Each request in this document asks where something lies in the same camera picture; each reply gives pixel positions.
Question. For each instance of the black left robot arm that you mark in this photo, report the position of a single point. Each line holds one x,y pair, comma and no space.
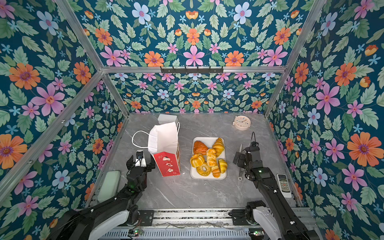
93,222

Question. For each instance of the glazed yellow donut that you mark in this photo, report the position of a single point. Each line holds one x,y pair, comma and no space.
204,170

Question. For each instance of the yellow shell madeleine bread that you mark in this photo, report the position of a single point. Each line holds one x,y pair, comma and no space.
197,160

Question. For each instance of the white plastic box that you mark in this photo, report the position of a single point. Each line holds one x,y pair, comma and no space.
165,119

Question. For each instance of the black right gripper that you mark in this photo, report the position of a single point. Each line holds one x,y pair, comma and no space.
242,157

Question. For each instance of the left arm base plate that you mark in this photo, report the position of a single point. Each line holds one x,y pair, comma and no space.
145,218

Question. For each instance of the long twisted bread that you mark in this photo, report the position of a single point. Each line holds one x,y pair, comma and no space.
212,162

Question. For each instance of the white remote control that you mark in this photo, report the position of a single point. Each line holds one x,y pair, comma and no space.
284,186

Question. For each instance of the red white paper bag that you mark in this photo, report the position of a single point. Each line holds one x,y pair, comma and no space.
163,145

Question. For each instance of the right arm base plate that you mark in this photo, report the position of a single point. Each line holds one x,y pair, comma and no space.
239,218

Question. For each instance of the white rectangular tray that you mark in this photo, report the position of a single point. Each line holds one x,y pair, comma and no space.
208,141

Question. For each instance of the pale green box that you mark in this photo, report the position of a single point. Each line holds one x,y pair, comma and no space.
109,186

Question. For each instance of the black hook rail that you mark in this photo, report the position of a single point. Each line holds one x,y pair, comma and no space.
190,70

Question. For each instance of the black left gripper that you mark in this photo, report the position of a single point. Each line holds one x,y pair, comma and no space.
150,166

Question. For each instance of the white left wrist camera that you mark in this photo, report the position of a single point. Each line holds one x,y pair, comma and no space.
140,159

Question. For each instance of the metal tongs white tips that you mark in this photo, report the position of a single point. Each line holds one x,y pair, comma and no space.
241,170

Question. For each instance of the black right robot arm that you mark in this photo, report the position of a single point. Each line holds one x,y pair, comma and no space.
276,218

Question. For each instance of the pink alarm clock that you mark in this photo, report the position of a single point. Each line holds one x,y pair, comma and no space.
242,123

